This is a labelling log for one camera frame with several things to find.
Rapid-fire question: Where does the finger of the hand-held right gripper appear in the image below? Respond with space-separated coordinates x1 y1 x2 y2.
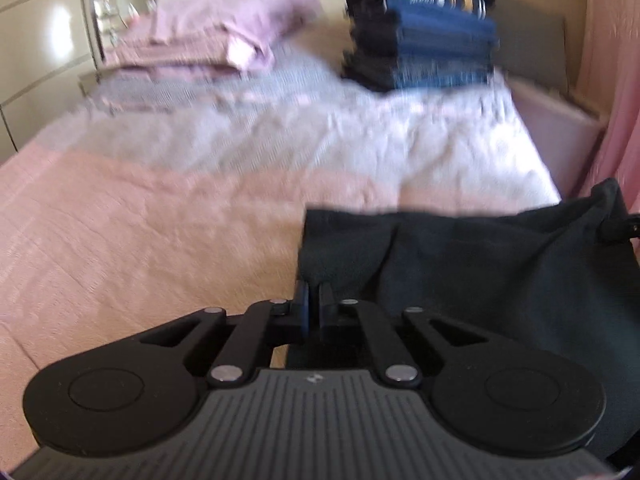
600 211 640 245

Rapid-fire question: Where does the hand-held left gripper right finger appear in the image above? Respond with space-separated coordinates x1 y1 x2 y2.
310 281 497 389

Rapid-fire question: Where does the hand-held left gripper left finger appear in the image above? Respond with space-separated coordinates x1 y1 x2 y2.
136 281 311 387

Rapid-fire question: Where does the black garment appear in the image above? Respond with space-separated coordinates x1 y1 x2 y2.
287 178 640 463

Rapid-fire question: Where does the stack of folded dark clothes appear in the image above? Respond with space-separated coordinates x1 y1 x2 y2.
337 0 501 93

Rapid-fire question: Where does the pale pink bedside box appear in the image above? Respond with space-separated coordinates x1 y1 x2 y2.
507 79 612 200

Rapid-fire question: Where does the pink curtain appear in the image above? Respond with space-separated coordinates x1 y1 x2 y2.
572 0 640 203

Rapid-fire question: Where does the pink and white bedspread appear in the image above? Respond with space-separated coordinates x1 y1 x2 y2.
0 20 562 467

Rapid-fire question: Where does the grey cushion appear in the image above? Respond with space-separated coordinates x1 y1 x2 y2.
492 0 572 98

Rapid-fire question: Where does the pink folded blanket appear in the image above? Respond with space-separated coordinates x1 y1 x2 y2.
100 0 327 83

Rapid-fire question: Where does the glossy beige wardrobe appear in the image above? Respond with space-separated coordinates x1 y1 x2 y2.
0 0 101 161

